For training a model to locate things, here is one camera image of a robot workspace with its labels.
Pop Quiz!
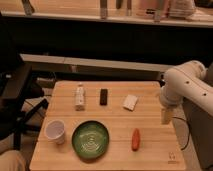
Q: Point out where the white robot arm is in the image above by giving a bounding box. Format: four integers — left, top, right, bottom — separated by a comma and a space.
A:
159, 60, 213, 124

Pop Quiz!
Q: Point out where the green ceramic bowl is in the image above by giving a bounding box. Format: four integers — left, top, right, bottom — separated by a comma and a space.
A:
72, 120, 110, 160

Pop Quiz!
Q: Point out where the orange carrot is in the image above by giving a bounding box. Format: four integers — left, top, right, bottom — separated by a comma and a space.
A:
132, 128, 140, 151

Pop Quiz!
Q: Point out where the white sponge block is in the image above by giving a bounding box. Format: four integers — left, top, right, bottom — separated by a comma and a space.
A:
123, 95, 138, 111

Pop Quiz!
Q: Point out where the black rectangular bar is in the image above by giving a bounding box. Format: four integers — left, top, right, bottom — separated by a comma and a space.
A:
100, 89, 108, 105

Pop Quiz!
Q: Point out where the small white bottle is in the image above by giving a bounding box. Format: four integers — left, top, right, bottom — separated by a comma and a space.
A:
75, 83, 85, 111

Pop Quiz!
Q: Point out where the black office chair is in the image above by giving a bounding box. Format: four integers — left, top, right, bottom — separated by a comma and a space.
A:
0, 13, 48, 150

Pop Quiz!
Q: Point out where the black cable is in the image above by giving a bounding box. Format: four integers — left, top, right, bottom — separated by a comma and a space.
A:
173, 115, 191, 151

